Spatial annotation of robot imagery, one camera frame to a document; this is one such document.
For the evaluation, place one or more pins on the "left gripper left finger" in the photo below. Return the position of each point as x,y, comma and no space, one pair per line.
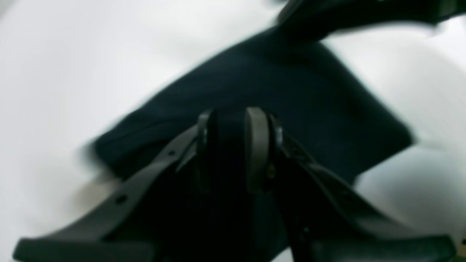
101,235

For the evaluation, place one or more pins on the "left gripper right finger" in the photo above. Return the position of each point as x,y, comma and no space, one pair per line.
325,219

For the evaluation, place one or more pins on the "black T-shirt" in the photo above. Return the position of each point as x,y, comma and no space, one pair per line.
286,71

